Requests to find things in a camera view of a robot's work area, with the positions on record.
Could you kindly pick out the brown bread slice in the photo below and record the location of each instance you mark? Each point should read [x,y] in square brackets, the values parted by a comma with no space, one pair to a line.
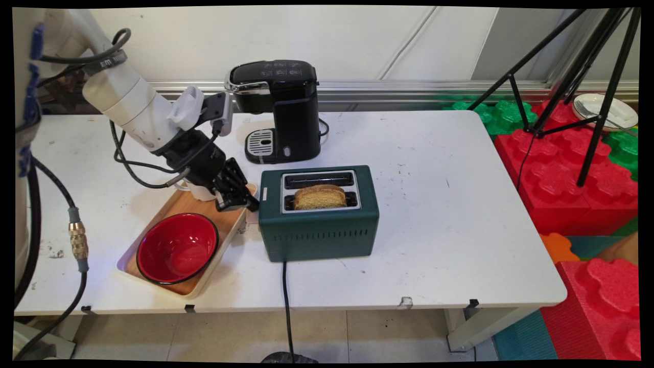
[320,198]

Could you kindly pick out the large red foam block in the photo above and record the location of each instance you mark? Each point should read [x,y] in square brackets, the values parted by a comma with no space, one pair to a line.
[557,189]
[598,312]

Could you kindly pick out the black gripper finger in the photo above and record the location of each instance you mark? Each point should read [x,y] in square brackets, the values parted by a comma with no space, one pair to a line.
[232,200]
[237,174]

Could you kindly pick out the red enamel bowl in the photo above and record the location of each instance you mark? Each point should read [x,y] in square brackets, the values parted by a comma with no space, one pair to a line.
[176,250]

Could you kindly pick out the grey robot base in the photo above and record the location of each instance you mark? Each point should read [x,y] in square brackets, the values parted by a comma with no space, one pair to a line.
[41,345]

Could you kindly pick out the clear table edge clip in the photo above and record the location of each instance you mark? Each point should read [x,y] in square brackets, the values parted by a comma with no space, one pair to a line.
[406,302]

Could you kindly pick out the orange foam piece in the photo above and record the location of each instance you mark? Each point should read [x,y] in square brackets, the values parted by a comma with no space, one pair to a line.
[558,247]

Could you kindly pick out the black camera tripod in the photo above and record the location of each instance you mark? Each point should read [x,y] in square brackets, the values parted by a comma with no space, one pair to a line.
[598,128]

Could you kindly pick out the white enamel mug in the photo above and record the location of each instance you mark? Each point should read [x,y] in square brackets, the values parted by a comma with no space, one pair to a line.
[202,193]

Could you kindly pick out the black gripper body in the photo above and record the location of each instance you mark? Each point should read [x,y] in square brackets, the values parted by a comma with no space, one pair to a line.
[196,158]

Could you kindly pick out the teal floor mat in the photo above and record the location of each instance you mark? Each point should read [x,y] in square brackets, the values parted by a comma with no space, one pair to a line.
[523,340]

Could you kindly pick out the white table leg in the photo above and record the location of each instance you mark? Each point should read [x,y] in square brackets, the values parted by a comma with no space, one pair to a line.
[480,327]

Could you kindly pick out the white ceramic plate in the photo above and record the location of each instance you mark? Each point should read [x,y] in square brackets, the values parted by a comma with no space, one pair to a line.
[621,110]

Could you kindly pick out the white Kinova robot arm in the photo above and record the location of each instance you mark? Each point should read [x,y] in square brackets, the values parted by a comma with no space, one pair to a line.
[127,102]

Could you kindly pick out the green foam block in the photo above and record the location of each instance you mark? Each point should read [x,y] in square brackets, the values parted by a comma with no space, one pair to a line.
[624,151]
[503,115]

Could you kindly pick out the green two-slot toaster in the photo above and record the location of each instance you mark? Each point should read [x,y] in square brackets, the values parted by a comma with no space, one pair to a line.
[319,232]

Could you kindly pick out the black coffee machine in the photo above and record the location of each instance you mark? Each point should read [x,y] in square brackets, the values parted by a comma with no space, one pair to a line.
[296,112]

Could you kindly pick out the brown wooden frame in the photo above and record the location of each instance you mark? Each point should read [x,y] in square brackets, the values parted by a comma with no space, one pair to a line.
[61,99]

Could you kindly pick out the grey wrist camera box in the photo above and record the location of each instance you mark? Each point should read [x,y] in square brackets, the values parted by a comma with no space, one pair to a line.
[223,110]

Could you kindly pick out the wooden serving tray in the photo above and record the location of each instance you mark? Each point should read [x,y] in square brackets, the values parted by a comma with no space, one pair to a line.
[194,204]

